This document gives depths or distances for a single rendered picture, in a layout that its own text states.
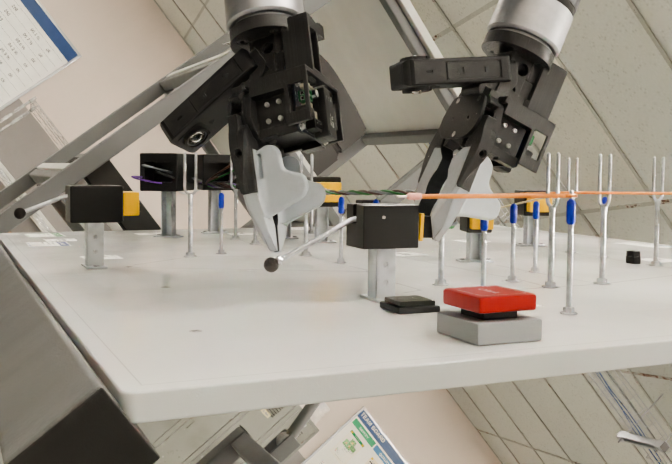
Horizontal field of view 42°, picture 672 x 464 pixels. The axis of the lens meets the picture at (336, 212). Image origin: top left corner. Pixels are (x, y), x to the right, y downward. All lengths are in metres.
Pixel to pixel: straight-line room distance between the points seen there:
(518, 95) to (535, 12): 0.08
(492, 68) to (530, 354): 0.33
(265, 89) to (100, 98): 7.62
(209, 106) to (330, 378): 0.37
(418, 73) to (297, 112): 0.13
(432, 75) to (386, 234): 0.15
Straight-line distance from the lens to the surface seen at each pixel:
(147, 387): 0.51
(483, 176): 0.83
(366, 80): 2.31
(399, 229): 0.80
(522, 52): 0.87
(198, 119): 0.83
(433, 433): 9.20
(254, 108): 0.79
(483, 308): 0.62
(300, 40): 0.80
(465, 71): 0.84
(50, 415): 0.52
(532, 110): 0.88
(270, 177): 0.77
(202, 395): 0.51
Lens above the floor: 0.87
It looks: 18 degrees up
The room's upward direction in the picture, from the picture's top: 51 degrees clockwise
